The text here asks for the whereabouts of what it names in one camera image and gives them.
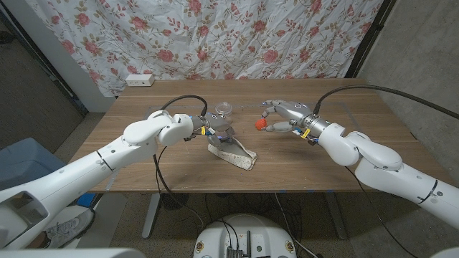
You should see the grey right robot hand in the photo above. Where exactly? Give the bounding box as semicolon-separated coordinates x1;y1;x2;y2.
260;99;326;139

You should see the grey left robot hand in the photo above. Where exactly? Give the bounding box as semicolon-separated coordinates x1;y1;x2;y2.
189;113;237;151

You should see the cream patterned pen bag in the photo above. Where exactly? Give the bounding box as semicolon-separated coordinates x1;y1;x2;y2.
207;138;258;171

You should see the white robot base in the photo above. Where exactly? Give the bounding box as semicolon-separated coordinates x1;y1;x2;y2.
193;214;297;258

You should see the clear glass jar cup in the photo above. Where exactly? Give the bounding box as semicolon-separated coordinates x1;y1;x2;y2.
214;101;233;121

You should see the black round floor object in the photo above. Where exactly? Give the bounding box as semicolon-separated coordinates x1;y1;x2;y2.
160;193;190;211

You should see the white power strip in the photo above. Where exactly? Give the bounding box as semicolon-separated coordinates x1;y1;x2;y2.
125;74;156;87

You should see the floral backdrop cloth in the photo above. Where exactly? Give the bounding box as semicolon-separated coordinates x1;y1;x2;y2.
24;0;384;97

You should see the black backdrop stand pole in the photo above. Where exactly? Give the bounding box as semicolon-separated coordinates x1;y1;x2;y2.
345;0;397;79

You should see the white table leg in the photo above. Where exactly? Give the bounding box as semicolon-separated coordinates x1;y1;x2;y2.
142;193;162;239

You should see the grey table leg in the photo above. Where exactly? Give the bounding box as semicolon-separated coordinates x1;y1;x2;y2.
324;192;349;240

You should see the grey sneaker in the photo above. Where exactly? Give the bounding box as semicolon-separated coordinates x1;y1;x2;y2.
44;209;96;248

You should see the white robot torso edge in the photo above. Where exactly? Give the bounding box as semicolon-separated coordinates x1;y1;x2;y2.
0;247;146;258

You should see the blue plastic bin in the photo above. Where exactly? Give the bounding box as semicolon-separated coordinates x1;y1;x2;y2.
0;138;67;191

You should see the person leg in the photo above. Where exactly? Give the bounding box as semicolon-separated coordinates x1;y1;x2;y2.
27;232;49;250

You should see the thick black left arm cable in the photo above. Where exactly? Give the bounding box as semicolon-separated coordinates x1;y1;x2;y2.
153;94;209;230

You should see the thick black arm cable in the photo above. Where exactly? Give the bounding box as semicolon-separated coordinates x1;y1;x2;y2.
153;94;209;230
313;85;459;120

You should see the thin black left arm wire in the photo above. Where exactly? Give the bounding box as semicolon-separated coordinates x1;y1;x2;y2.
155;145;169;189

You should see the thin black arm wire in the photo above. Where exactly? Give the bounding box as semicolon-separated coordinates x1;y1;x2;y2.
345;166;420;258
155;145;169;189

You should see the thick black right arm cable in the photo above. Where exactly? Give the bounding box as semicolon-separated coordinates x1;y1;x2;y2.
313;85;459;120

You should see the thin black right arm wire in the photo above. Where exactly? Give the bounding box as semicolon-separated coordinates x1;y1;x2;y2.
345;166;420;258

